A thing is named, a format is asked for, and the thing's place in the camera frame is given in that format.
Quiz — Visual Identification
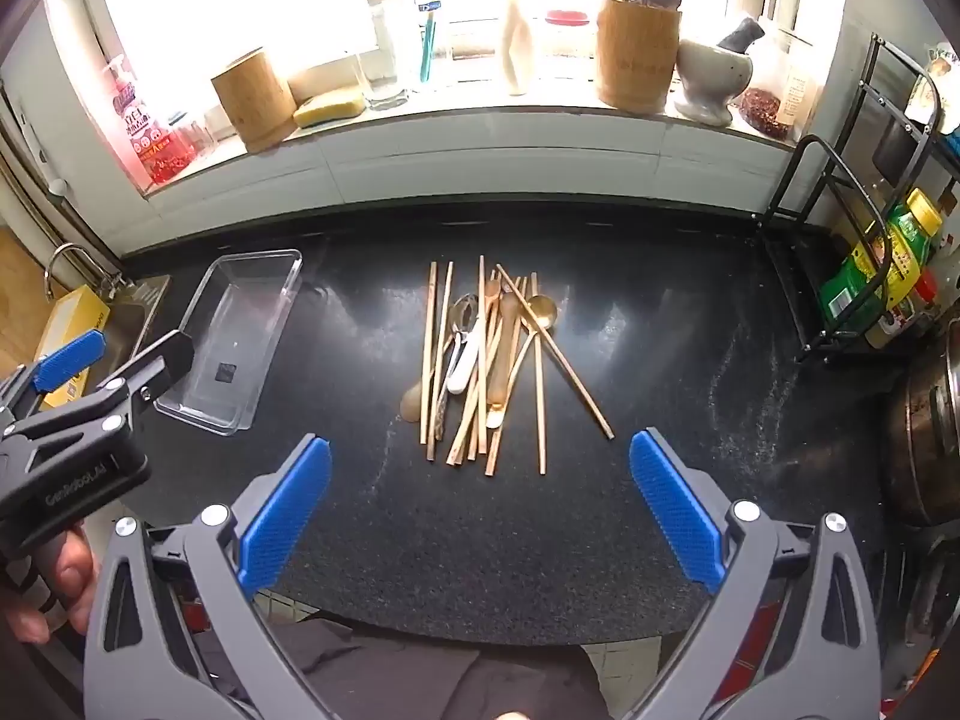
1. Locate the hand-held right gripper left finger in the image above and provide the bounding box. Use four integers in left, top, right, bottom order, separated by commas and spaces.
82, 433, 335, 720

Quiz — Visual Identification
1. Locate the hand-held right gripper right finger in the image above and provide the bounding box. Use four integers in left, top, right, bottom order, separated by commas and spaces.
628, 427, 882, 720

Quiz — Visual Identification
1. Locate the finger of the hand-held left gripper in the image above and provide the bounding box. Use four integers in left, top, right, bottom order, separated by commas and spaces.
0, 330, 196, 460
0, 328, 107, 428

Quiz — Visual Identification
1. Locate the clear plastic container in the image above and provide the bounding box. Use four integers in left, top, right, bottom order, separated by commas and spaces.
154, 249, 305, 437

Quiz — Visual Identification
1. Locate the pile of wooden chopsticks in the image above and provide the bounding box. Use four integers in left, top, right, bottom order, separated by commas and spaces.
418, 255, 616, 477

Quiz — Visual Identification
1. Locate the white handled utensil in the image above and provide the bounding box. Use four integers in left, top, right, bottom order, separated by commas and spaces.
446, 330, 481, 395

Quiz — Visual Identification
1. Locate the long light wooden spoon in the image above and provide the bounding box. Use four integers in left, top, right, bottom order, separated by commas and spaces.
486, 292, 522, 410

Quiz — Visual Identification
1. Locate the gold metal spoon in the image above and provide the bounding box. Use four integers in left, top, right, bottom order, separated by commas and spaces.
486, 294, 559, 430

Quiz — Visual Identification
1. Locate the person's left hand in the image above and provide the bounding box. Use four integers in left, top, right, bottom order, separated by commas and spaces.
0, 523, 100, 646

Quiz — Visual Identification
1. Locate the yellow box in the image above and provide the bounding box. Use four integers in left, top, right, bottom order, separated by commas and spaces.
34, 286, 112, 402

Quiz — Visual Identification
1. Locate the steel sink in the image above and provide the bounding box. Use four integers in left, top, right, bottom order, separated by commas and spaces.
97, 274, 172, 361

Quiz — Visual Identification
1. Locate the metal faucet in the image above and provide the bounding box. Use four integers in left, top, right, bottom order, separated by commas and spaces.
43, 242, 125, 301

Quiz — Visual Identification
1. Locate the pink soap bottle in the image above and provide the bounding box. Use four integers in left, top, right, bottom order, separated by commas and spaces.
94, 52, 197, 188

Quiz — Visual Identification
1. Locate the small glass jar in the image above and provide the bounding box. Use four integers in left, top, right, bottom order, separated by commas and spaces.
169, 116, 218, 160

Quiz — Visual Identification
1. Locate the metal cooking pot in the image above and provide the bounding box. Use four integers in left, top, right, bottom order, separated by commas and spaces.
881, 330, 960, 530

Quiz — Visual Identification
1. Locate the bamboo cup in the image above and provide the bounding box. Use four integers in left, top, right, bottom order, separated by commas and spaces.
210, 49, 299, 155

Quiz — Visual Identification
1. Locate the green labelled bottle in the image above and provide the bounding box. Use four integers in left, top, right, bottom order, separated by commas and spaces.
819, 236, 893, 338

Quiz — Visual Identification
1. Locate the yellow sponge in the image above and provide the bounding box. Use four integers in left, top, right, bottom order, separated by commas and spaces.
291, 88, 366, 128

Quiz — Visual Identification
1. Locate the clear drinking glass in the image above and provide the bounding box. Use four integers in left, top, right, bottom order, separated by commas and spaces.
356, 49, 410, 110

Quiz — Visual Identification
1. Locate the yellow capped bottle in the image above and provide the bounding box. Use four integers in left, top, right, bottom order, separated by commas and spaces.
885, 189, 944, 308

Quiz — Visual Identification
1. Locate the black metal rack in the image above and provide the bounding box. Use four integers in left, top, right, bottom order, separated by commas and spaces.
765, 34, 960, 365

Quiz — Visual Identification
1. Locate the bag of dried chili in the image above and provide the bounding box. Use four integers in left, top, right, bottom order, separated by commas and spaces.
739, 37, 803, 140

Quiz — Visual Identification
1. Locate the grey stone mortar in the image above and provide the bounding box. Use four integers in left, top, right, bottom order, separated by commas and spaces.
673, 37, 755, 127

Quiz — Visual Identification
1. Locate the bamboo utensil holder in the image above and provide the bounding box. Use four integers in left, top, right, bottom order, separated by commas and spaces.
596, 0, 682, 112

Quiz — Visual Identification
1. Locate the white bottle blue cap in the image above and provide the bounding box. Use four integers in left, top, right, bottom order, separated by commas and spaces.
499, 0, 535, 97

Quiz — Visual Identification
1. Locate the dark stone pestle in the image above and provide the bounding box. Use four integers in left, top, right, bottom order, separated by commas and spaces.
716, 17, 766, 53

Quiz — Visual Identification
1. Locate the red lidded container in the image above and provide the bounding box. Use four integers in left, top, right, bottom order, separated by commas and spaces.
544, 9, 593, 76

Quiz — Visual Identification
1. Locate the teal handled brush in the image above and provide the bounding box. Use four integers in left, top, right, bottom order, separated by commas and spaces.
416, 0, 447, 85

